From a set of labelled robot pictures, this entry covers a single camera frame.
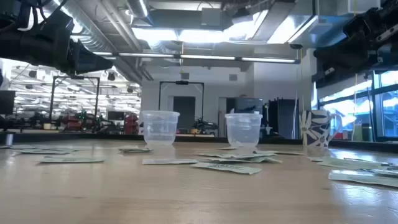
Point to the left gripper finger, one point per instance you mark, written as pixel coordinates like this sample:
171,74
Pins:
87,62

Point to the pale green stevia packet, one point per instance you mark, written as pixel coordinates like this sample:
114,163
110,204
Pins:
351,164
289,152
267,160
43,151
233,154
363,180
227,168
135,150

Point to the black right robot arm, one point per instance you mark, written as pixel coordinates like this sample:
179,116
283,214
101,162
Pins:
391,7

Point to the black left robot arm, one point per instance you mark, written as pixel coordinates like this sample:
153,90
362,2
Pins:
9,9

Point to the black ceiling speaker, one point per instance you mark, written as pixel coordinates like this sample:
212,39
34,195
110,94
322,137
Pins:
111,76

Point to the black monitor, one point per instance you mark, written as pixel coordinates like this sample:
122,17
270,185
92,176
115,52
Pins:
7,102

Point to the cream background mug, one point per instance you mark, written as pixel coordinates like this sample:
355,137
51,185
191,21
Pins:
47,126

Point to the red tool chest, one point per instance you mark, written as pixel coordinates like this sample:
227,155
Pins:
132,124

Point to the pale green bottle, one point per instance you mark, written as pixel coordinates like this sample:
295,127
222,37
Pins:
357,133

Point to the dark green bottle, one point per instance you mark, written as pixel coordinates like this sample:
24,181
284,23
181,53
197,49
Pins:
367,133

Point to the blue white floral mug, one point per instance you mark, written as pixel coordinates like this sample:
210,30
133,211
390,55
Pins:
315,129

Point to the red cup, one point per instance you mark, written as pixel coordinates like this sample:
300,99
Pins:
338,136

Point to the black cabinet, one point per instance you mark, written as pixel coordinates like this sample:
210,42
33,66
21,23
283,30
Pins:
284,119

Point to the clear plastic cup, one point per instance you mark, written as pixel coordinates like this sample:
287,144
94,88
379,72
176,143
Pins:
244,132
160,130

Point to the dark grey box device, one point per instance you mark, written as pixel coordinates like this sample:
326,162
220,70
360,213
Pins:
248,104

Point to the long ceiling light bar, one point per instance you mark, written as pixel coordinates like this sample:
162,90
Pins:
202,57

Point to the black background robot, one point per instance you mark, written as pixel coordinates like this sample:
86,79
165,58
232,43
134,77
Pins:
203,126

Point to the black gantry frame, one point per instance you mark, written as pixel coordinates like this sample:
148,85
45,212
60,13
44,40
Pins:
182,82
76,77

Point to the black security camera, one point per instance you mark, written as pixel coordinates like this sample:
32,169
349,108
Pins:
295,46

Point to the silver round ventilation duct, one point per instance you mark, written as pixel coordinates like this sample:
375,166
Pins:
138,9

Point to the grey wall vent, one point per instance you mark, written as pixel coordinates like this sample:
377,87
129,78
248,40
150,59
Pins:
185,76
233,77

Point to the silver metal post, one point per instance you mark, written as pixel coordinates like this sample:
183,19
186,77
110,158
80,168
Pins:
9,140

